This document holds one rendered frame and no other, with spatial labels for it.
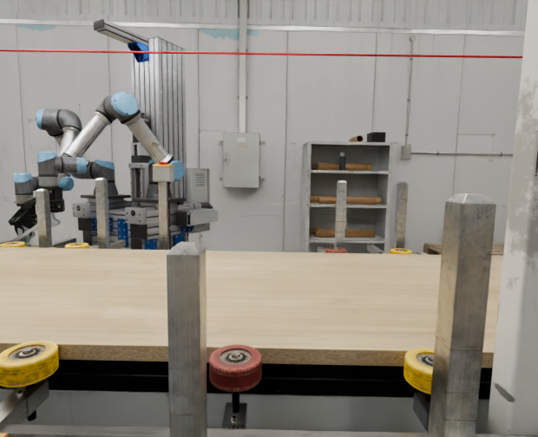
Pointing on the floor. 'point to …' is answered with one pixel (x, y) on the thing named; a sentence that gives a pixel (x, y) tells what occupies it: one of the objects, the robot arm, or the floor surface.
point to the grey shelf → (363, 217)
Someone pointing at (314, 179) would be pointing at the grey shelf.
